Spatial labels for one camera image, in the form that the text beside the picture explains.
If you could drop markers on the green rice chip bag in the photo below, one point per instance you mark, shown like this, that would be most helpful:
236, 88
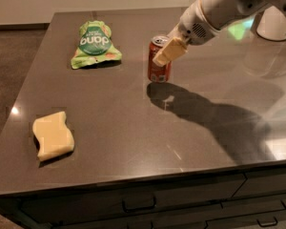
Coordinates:
95, 46

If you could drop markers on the black drawer handle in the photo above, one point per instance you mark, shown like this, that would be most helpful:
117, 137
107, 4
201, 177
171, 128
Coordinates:
267, 222
138, 203

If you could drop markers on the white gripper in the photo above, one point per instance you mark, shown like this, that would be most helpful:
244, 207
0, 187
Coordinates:
193, 28

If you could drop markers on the yellow sponge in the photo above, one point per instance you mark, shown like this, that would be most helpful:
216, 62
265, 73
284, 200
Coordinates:
54, 137

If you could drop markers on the black drawer handle right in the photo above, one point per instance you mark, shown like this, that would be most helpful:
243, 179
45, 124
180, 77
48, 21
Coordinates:
267, 222

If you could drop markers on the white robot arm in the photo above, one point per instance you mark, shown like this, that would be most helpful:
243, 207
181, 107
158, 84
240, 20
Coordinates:
221, 13

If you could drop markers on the black drawer handle left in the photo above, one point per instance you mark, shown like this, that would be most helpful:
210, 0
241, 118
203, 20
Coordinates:
138, 203

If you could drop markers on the dark cabinet drawers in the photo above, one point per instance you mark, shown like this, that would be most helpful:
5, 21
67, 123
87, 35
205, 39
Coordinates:
245, 198

